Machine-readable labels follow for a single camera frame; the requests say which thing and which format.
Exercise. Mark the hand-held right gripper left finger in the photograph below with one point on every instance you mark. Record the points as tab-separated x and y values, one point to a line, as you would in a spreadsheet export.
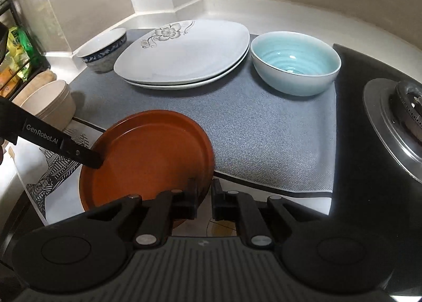
191	201

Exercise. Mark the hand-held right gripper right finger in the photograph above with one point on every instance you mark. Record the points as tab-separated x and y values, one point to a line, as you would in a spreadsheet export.
219	203

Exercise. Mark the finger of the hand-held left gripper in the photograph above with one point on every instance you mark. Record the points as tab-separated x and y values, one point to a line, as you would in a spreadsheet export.
86	157

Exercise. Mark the brown round plate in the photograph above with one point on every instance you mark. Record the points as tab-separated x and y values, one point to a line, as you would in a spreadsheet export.
148	153

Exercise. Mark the beige bowl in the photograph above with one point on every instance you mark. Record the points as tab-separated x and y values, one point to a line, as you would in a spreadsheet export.
39	78
54	104

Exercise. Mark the white line-printed cloth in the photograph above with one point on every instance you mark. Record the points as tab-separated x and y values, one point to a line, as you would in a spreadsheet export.
49	173

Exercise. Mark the orange snack packet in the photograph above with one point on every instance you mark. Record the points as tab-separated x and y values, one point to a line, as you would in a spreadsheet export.
8	82

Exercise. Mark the green yellow snack packet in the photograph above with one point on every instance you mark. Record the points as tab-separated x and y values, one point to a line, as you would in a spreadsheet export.
19	48

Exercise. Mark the grey drying mat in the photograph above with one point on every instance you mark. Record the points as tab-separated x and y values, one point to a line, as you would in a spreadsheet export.
263	134

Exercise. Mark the blue patterned white bowl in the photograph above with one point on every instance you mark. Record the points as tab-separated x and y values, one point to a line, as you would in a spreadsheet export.
102	54

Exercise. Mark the plain white square plate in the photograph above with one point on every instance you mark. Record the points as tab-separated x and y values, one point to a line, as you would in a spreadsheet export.
217	78

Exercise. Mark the black glass stove top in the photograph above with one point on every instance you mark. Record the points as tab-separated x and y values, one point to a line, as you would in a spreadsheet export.
356	170

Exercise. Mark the white floral square plate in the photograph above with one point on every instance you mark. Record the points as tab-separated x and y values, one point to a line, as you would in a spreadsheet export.
191	51

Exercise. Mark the light blue ceramic bowl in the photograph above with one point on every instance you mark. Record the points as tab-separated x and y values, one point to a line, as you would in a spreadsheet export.
295	64

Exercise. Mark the steel gas burner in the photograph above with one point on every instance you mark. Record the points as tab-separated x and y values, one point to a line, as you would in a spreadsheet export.
395	124

